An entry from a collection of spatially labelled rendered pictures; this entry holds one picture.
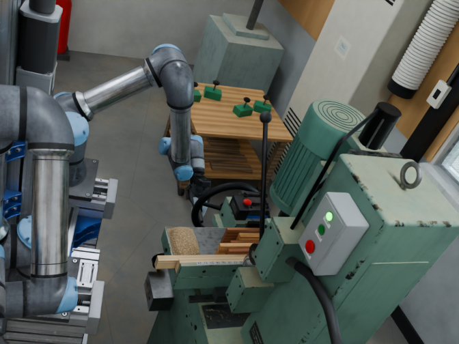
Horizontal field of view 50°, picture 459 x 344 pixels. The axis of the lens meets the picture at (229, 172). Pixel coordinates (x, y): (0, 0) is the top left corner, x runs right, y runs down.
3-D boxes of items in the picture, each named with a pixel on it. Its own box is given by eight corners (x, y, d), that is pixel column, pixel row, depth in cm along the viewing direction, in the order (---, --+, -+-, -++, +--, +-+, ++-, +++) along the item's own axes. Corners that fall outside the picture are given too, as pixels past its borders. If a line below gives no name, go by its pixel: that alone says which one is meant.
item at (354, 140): (362, 157, 126) (395, 102, 116) (377, 177, 120) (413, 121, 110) (336, 155, 123) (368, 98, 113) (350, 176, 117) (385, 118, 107)
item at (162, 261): (307, 260, 172) (312, 252, 169) (310, 265, 170) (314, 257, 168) (154, 263, 149) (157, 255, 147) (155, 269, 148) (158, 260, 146)
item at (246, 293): (253, 291, 145) (266, 265, 138) (260, 312, 140) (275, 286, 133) (223, 293, 141) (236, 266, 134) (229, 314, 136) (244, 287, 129)
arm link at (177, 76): (200, 76, 165) (199, 180, 198) (191, 59, 172) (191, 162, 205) (167, 80, 161) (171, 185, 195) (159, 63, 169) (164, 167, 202)
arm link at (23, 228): (63, 276, 134) (68, 243, 126) (9, 279, 128) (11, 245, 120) (59, 242, 142) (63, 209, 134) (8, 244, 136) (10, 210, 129)
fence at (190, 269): (338, 268, 173) (345, 259, 170) (340, 272, 172) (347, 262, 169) (175, 274, 149) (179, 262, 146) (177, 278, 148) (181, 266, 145)
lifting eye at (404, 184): (398, 177, 109) (413, 155, 105) (412, 196, 105) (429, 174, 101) (393, 177, 109) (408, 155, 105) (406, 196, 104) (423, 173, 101)
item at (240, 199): (259, 198, 180) (263, 188, 176) (268, 220, 172) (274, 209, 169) (226, 198, 174) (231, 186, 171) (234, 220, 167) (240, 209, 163)
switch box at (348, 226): (318, 241, 116) (349, 192, 106) (337, 275, 109) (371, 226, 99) (296, 241, 113) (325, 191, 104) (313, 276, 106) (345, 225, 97)
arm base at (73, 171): (38, 182, 172) (40, 161, 166) (47, 156, 183) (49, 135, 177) (82, 190, 176) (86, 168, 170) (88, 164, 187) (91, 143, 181)
